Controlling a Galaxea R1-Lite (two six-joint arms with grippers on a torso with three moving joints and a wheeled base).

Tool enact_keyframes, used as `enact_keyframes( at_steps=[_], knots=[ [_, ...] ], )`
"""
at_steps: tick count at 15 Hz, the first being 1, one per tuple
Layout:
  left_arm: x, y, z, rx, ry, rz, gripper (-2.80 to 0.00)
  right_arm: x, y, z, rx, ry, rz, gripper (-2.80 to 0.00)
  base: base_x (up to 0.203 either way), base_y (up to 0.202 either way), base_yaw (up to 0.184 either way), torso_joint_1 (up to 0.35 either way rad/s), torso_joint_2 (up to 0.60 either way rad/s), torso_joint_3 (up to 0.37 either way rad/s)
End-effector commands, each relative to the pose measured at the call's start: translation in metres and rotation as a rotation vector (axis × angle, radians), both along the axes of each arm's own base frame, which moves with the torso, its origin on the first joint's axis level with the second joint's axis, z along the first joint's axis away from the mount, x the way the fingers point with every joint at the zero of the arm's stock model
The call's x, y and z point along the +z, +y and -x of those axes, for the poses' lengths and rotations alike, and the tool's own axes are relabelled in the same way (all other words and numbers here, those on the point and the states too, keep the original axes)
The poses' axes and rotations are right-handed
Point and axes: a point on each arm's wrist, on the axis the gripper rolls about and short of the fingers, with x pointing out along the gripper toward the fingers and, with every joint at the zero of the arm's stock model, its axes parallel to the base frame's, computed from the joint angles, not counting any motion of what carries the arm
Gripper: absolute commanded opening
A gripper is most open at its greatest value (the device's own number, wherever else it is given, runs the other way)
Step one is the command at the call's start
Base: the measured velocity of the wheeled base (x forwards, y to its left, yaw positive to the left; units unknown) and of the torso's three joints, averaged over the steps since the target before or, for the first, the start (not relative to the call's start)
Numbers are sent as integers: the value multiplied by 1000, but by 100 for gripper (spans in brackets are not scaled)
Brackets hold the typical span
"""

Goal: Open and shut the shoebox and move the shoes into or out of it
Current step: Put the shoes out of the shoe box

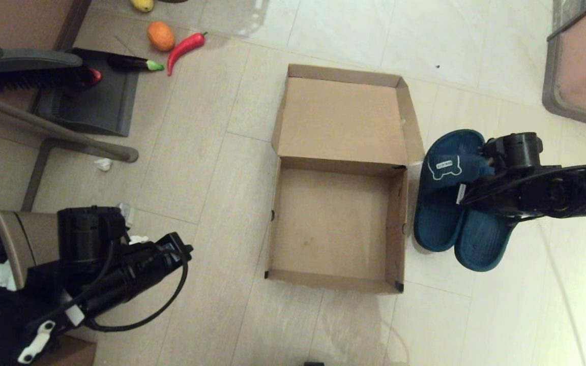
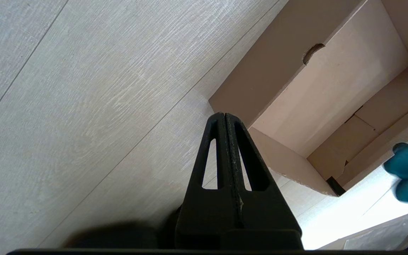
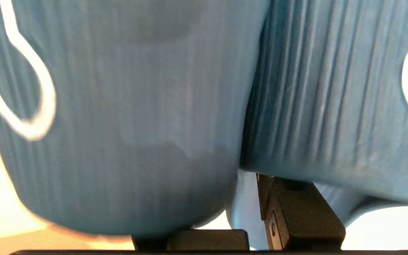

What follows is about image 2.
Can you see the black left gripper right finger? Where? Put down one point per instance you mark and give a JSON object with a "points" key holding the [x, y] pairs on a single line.
{"points": [[271, 219]]}

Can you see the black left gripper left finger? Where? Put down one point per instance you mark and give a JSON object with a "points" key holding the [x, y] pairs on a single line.
{"points": [[197, 219]]}

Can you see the brown cardboard shoe box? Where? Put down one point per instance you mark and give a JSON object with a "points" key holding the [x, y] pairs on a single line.
{"points": [[331, 88]]}

